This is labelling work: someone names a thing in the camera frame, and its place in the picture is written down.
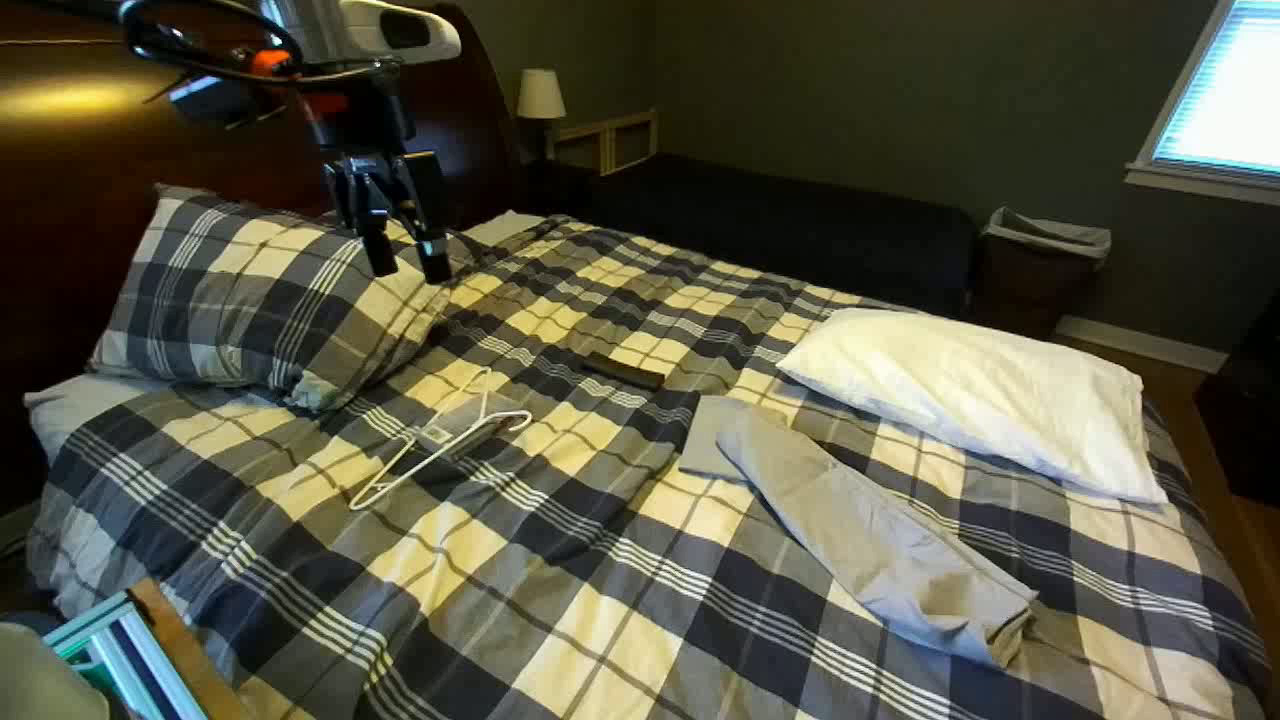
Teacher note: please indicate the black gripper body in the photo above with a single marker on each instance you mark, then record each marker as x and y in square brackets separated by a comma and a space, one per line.
[364, 154]

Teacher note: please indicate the dark bin with liner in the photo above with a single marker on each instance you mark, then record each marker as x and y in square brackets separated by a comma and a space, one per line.
[1040, 272]

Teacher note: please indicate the white baseboard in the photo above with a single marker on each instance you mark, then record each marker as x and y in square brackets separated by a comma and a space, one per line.
[1146, 347]

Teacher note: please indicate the dark furniture piece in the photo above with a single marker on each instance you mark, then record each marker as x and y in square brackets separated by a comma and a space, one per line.
[1246, 412]

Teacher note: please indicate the dark low daybed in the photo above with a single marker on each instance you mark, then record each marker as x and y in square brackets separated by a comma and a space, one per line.
[803, 227]

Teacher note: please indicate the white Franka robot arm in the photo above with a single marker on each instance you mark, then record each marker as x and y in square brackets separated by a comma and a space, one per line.
[386, 29]

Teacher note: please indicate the table lamp white shade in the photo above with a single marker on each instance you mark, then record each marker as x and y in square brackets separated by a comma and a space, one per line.
[541, 95]

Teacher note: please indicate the bright window white frame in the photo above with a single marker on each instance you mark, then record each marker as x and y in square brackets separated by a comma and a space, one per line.
[1222, 95]

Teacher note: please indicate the plaid pillow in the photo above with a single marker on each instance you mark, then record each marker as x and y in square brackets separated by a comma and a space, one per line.
[242, 302]

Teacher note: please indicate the dark wooden headboard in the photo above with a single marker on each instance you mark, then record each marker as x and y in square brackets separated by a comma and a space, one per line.
[80, 175]

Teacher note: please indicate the long grey folded sheet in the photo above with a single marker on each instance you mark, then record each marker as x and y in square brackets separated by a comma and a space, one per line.
[880, 542]

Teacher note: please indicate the brown wooden bar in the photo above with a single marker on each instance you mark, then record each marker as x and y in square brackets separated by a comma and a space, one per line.
[186, 644]

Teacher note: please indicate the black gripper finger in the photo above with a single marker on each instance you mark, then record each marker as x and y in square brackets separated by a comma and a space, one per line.
[379, 245]
[432, 245]

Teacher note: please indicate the grey rounded object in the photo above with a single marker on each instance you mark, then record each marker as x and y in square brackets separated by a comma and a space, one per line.
[40, 683]

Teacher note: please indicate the plaid bed comforter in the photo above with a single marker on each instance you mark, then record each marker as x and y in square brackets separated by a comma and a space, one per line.
[561, 560]

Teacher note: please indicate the teal and white frame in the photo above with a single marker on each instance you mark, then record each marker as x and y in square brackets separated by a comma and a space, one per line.
[124, 663]

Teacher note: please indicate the white pillow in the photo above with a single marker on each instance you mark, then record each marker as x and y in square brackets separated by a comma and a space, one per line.
[972, 392]

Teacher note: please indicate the dark nightstand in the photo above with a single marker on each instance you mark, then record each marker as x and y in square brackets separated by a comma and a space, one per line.
[555, 184]

